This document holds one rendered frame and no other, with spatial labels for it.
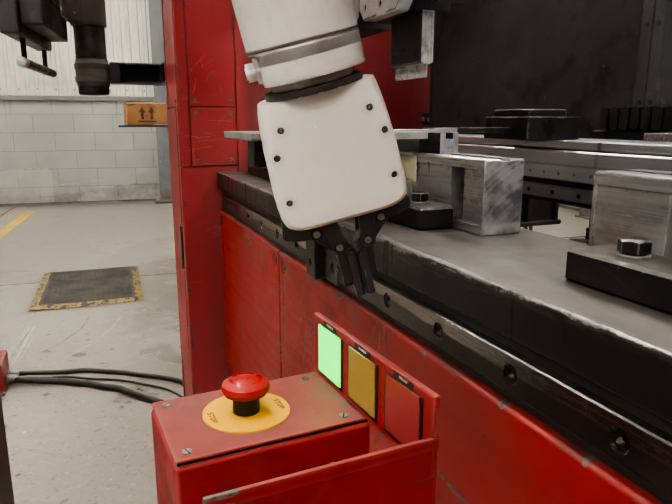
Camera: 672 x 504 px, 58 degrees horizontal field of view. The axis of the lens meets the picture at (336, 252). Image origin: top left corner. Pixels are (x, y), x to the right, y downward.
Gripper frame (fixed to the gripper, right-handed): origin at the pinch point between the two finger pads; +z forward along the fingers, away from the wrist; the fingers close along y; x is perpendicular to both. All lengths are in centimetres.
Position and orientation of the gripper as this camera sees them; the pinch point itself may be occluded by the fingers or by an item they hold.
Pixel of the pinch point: (358, 267)
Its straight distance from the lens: 50.8
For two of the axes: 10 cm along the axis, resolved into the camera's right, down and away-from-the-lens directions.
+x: -1.6, -3.2, 9.4
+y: 9.6, -2.7, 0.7
